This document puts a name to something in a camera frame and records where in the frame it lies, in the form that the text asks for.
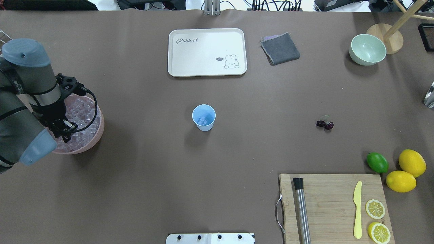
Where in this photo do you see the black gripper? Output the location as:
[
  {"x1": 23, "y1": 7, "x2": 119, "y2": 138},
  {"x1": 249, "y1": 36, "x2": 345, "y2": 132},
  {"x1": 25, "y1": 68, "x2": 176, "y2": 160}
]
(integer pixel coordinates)
[{"x1": 41, "y1": 74, "x2": 87, "y2": 139}]

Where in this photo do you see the light blue plastic cup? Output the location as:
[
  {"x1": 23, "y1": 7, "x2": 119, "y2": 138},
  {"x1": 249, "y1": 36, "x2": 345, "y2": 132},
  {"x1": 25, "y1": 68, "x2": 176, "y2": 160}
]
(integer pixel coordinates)
[{"x1": 192, "y1": 104, "x2": 216, "y2": 131}]

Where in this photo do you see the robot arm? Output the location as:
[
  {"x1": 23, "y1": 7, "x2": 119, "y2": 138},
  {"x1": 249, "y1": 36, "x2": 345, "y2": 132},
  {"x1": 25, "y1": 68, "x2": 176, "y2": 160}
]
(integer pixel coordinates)
[{"x1": 0, "y1": 38, "x2": 92, "y2": 173}]

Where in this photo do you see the pink bowl of ice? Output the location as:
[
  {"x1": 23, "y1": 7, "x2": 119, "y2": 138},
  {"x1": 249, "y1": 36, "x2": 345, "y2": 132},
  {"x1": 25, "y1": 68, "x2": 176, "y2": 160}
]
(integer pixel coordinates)
[{"x1": 53, "y1": 94, "x2": 104, "y2": 155}]

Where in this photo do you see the clear ice cube in cup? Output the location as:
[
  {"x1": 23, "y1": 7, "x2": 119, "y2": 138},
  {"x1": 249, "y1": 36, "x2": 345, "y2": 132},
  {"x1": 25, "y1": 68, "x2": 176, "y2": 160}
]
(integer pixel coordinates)
[{"x1": 197, "y1": 116, "x2": 208, "y2": 126}]

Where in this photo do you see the pair of dark cherries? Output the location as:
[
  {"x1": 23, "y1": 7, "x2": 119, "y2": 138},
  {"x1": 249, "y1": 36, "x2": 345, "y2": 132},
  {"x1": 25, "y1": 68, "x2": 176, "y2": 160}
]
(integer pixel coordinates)
[{"x1": 316, "y1": 115, "x2": 334, "y2": 130}]

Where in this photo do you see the wooden cup stand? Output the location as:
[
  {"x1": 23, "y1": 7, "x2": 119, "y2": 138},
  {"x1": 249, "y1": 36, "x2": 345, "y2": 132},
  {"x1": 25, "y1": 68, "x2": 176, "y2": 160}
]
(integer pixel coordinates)
[{"x1": 366, "y1": 0, "x2": 433, "y2": 55}]

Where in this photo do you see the metal ice scoop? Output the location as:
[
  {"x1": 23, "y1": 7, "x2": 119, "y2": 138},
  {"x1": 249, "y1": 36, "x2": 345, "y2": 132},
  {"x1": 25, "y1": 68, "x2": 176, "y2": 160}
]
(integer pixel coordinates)
[{"x1": 423, "y1": 82, "x2": 434, "y2": 109}]

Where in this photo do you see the cream rabbit serving tray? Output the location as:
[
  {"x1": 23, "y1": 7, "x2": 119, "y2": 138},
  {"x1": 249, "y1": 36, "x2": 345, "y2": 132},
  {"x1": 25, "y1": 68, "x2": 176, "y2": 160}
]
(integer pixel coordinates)
[{"x1": 167, "y1": 28, "x2": 248, "y2": 77}]

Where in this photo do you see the grey folded cloth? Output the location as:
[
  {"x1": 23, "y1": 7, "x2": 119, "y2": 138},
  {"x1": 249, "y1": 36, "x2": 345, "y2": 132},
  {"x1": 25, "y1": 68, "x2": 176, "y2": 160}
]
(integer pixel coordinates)
[{"x1": 260, "y1": 32, "x2": 300, "y2": 65}]

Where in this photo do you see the steel muddler black tip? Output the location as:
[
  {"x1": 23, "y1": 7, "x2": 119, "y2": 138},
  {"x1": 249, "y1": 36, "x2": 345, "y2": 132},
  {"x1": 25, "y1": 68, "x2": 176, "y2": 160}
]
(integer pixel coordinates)
[{"x1": 293, "y1": 178, "x2": 312, "y2": 244}]

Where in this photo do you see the bamboo cutting board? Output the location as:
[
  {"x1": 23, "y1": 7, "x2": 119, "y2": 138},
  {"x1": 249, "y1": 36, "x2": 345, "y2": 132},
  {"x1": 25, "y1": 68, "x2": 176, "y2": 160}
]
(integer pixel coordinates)
[{"x1": 279, "y1": 174, "x2": 392, "y2": 244}]

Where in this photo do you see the yellow plastic knife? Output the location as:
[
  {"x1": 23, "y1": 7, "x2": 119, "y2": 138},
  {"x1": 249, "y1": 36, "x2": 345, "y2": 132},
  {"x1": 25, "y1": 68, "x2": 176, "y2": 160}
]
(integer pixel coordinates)
[{"x1": 353, "y1": 181, "x2": 362, "y2": 239}]

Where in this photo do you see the mint green bowl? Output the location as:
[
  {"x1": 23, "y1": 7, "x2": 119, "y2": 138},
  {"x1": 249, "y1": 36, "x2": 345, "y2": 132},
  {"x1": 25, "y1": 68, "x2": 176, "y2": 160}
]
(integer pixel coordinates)
[{"x1": 349, "y1": 34, "x2": 387, "y2": 65}]

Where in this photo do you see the green lime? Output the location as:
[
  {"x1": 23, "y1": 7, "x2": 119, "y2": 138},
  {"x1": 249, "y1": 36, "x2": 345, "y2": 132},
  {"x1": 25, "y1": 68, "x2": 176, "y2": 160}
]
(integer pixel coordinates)
[{"x1": 367, "y1": 152, "x2": 389, "y2": 173}]

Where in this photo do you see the lemon half upper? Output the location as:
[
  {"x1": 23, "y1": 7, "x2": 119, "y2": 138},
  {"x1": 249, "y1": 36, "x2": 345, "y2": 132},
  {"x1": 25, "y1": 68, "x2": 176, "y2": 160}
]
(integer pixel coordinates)
[{"x1": 365, "y1": 199, "x2": 386, "y2": 220}]

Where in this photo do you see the lemon half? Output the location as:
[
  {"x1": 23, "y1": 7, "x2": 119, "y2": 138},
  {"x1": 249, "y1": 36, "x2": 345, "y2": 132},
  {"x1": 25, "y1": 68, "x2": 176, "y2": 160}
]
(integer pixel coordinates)
[
  {"x1": 368, "y1": 222, "x2": 392, "y2": 244},
  {"x1": 365, "y1": 199, "x2": 386, "y2": 220}
]

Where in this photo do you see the lemon half lower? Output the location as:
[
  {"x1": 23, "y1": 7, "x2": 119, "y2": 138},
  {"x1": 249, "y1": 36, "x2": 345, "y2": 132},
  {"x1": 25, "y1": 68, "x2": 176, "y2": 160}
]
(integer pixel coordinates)
[{"x1": 368, "y1": 222, "x2": 392, "y2": 244}]

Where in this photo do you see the yellow lemon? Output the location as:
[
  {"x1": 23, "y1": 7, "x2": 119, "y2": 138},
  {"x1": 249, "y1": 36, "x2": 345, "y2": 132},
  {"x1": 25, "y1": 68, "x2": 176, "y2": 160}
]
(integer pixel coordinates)
[
  {"x1": 386, "y1": 170, "x2": 417, "y2": 193},
  {"x1": 398, "y1": 149, "x2": 427, "y2": 178}
]

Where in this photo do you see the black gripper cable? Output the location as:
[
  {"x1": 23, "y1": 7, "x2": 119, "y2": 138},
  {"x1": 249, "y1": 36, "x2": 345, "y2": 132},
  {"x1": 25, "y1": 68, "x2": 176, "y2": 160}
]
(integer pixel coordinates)
[{"x1": 73, "y1": 87, "x2": 99, "y2": 133}]

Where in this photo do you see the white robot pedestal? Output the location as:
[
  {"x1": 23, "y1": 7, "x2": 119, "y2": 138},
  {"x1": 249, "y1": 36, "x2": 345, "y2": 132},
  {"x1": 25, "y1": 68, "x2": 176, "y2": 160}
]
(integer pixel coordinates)
[{"x1": 165, "y1": 233, "x2": 255, "y2": 244}]

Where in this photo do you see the aluminium frame post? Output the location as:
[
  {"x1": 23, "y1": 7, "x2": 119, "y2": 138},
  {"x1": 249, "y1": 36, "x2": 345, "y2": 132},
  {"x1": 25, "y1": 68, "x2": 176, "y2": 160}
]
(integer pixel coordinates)
[{"x1": 203, "y1": 0, "x2": 221, "y2": 16}]

